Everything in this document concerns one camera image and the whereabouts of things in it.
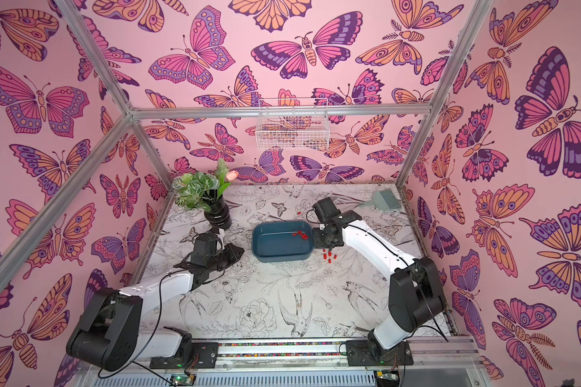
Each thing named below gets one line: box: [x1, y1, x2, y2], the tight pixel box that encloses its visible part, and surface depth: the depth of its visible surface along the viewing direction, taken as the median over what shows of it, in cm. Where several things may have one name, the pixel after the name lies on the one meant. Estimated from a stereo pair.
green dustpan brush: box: [358, 190, 402, 211], surface depth 115 cm
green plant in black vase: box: [171, 158, 240, 230], surface depth 88 cm
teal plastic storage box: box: [251, 220, 314, 263], surface depth 102 cm
